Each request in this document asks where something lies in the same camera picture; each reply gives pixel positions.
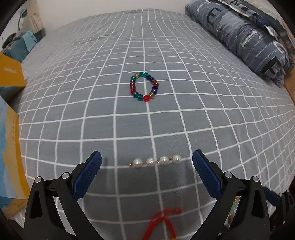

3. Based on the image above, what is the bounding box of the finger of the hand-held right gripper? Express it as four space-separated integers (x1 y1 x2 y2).
263 186 280 206

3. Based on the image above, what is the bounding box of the multicoloured glass bead bracelet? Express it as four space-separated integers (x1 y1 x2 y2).
130 72 160 102

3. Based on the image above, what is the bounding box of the dark desk clutter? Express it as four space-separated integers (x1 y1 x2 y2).
1 33 18 49

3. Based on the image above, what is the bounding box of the folded blue patterned quilt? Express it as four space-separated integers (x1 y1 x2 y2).
185 0 291 88

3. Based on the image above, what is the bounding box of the pearl hair clip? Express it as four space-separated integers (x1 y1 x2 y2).
128 155 182 168

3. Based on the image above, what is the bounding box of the blue desk lamp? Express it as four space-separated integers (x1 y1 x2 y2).
17 8 29 31

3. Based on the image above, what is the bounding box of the cream curtain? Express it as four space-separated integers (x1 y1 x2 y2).
28 0 45 31

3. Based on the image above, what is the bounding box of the dark blue patterned pillow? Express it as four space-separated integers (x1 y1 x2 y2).
217 0 295 47

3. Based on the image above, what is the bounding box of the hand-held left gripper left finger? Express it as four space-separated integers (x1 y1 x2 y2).
23 150 102 240

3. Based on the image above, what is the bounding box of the teal bag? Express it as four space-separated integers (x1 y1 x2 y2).
0 30 38 63

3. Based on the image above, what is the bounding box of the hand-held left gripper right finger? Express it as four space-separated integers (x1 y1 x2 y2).
192 150 270 240

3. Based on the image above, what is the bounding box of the blue and yellow cardboard box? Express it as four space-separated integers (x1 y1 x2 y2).
0 53 31 220

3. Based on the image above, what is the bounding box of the bed with grey checked sheet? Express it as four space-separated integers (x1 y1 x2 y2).
11 9 295 240

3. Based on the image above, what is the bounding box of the brown wooden headboard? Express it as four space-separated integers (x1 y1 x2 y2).
282 60 295 104

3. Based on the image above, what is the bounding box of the red cord bracelet gold charm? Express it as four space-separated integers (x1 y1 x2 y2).
142 208 183 240

